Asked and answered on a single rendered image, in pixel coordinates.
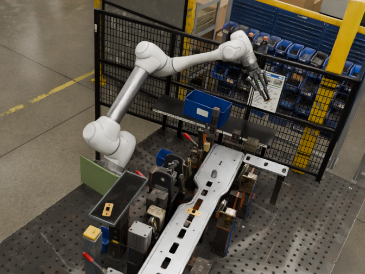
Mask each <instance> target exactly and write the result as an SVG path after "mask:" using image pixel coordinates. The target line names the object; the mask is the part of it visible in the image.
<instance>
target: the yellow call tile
mask: <svg viewBox="0 0 365 274"><path fill-rule="evenodd" d="M100 232H101V229H98V228H96V227H94V226H91V225H90V226H89V227H88V229H87V230H86V231H85V232H84V233H83V235H84V236H86V237H88V238H90V239H93V240H94V239H95V238H96V237H97V236H98V234H99V233H100Z"/></svg>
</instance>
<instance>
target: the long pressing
mask: <svg viewBox="0 0 365 274"><path fill-rule="evenodd" d="M215 153H216V154H215ZM244 157H245V155H244V154H243V153H242V152H240V151H237V150H234V149H231V148H228V147H225V146H222V145H218V144H214V145H213V146H212V148H211V149H210V151H209V153H208V154H207V156H206V158H205V159H204V161H203V163H202V164H201V166H200V168H199V169H198V171H197V173H196V174H195V175H194V177H193V181H194V182H195V184H196V186H197V187H198V190H197V192H196V194H195V195H194V197H193V199H192V201H191V202H188V203H184V204H180V205H179V206H178V207H177V209H176V210H175V212H174V214H173V215H172V217H171V219H170V220H169V222H168V224H167V226H166V227H165V229H164V230H163V232H162V233H161V235H160V237H159V238H158V240H157V242H156V244H155V245H154V247H153V249H152V250H151V252H150V254H149V255H148V257H147V259H146V260H145V262H144V263H143V265H142V267H141V268H140V270H139V272H138V273H137V274H157V273H159V274H183V271H184V269H185V267H186V265H187V263H188V261H189V259H190V257H191V255H192V253H193V251H194V249H195V247H196V245H197V243H198V241H199V239H200V237H201V235H202V233H203V231H204V229H205V227H206V225H207V223H208V221H209V219H210V217H211V215H212V213H213V211H214V209H215V207H216V205H217V203H218V201H219V199H220V198H221V197H222V196H223V195H225V194H226V193H227V192H228V191H229V189H230V187H231V185H232V183H233V181H234V179H235V177H236V175H237V173H238V170H239V168H240V166H241V164H242V162H243V159H244ZM234 160H235V161H234ZM221 161H222V163H221V165H219V163H220V162H221ZM212 170H216V171H217V175H216V178H212V177H211V173H212ZM208 181H210V182H212V185H211V186H210V187H209V186H206V184H207V182H208ZM203 190H207V191H208V192H207V194H206V196H202V195H201V193H202V191H203ZM198 199H201V200H203V202H202V204H201V205H200V207H199V209H198V211H200V212H201V213H202V214H201V216H200V217H198V216H195V215H194V218H193V220H192V222H191V224H190V226H189V228H186V227H184V226H183V225H184V223H185V222H186V220H187V218H188V216H189V215H190V213H187V212H186V209H187V208H188V207H189V208H192V209H193V207H194V205H195V204H196V202H197V200H198ZM181 229H184V230H186V233H185V235H184V237H183V239H178V238H177V236H178V234H179V232H180V231H181ZM193 230H194V231H193ZM174 242H176V243H177V244H179V246H178V248H177V250H176V252H175V253H174V254H172V253H169V250H170V249H171V247H172V245H173V243H174ZM160 251H162V252H160ZM166 257H168V258H170V259H171V261H170V262H169V264H168V266H167V268H166V269H162V268H161V267H160V266H161V264H162V263H163V261H164V259H165V258H166Z"/></svg>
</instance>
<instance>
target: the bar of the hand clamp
mask: <svg viewBox="0 0 365 274"><path fill-rule="evenodd" d="M196 131H197V132H198V149H199V150H201V151H202V152H203V150H202V149H203V133H204V134H206V133H207V130H203V128H199V129H198V130H196Z"/></svg>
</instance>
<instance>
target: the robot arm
mask: <svg viewBox="0 0 365 274"><path fill-rule="evenodd" d="M230 40H231V41H228V42H225V43H223V44H221V45H220V46H219V48H218V49H217V50H214V51H212V52H207V53H201V54H196V55H191V56H186V57H175V58H170V57H169V56H167V55H165V53H164V52H163V51H162V50H161V49H160V48H159V47H158V46H157V45H155V44H153V43H151V42H147V41H142V42H140V43H139V44H138V45H137V46H136V48H135V55H136V60H135V68H134V69H133V71H132V73H131V75H130V76H129V78H128V79H127V81H126V83H125V84H124V86H123V87H122V90H121V91H120V93H119V94H118V96H117V98H116V99H115V101H114V103H113V104H112V106H111V108H110V109H109V111H108V113H107V114H106V116H101V117H100V118H99V119H98V120H96V121H93V122H91V123H89V124H88V125H87V126H86V127H85V128H84V130H83V138H84V140H85V142H86V143H87V144H88V145H89V146H90V147H91V148H93V149H94V150H96V151H97V152H99V153H102V154H104V157H103V159H102V160H95V159H94V160H93V161H94V162H95V163H97V164H98V165H100V166H102V167H103V168H105V169H107V170H108V171H110V172H112V173H114V174H116V175H118V176H121V175H122V174H123V173H122V171H123V169H124V167H125V166H126V164H127V163H128V161H129V160H130V158H131V156H132V154H133V152H134V149H135V146H136V139H135V137H134V136H133V135H131V134H130V133H128V132H127V131H120V130H121V128H120V125H119V124H120V122H121V120H122V119H123V117H124V116H125V114H126V112H127V111H128V109H129V107H130V106H131V104H132V102H133V100H134V99H135V97H136V95H137V94H138V92H139V90H140V89H141V87H142V85H143V84H144V82H145V81H146V79H147V77H148V76H149V74H151V73H153V75H155V76H158V77H165V76H170V75H173V74H175V73H178V72H180V71H182V70H184V69H186V68H188V67H190V66H193V65H196V64H201V63H205V62H208V61H214V60H223V61H224V62H226V61H234V60H236V59H239V58H240V61H241V62H242V64H243V66H246V70H247V72H248V78H247V79H246V80H247V81H248V82H249V83H250V85H251V86H252V87H253V89H254V90H255V91H258V92H259V93H260V96H262V97H263V99H264V101H266V100H267V99H266V97H265V95H264V92H265V94H266V96H267V98H269V99H270V96H269V94H268V92H269V91H268V89H267V86H268V85H269V84H268V80H267V77H266V70H262V69H260V68H259V66H258V64H257V62H255V61H257V58H256V56H255V54H254V52H253V48H252V45H251V43H250V41H249V39H248V37H247V35H246V34H245V33H244V31H242V30H238V31H236V32H234V33H232V34H231V35H230ZM261 73H262V75H263V78H264V81H265V83H264V81H263V79H262V77H261ZM250 78H252V79H253V80H254V82H255V84H256V86H255V85H254V83H253V82H252V81H251V79H250ZM257 78H258V79H259V80H260V82H261V84H262V86H263V90H264V92H263V90H261V89H260V86H259V83H258V81H257Z"/></svg>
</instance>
